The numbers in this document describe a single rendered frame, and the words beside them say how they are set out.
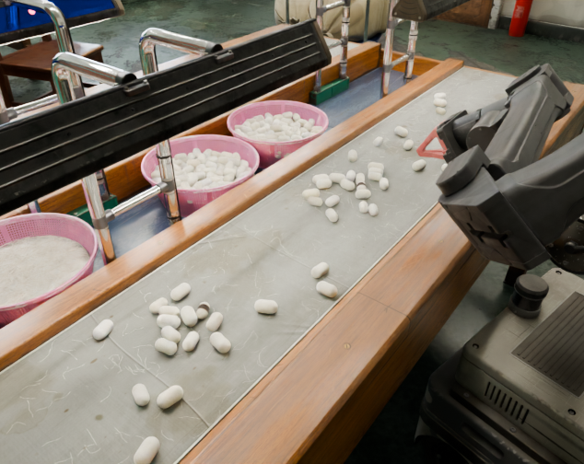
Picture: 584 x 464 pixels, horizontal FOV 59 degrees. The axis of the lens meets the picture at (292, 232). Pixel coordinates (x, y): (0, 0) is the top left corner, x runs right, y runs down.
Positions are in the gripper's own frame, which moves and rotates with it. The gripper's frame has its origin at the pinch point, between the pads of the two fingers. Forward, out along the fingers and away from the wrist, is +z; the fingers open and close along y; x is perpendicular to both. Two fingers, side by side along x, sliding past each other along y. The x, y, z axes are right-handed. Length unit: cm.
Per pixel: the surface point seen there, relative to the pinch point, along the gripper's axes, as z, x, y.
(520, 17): 127, -8, -418
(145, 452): 6, 9, 70
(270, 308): 9.3, 6.8, 42.0
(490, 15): 155, -23, -432
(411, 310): -5.1, 17.4, 29.5
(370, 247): 8.0, 10.2, 16.8
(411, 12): 1.9, -25.1, -23.4
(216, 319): 13, 4, 49
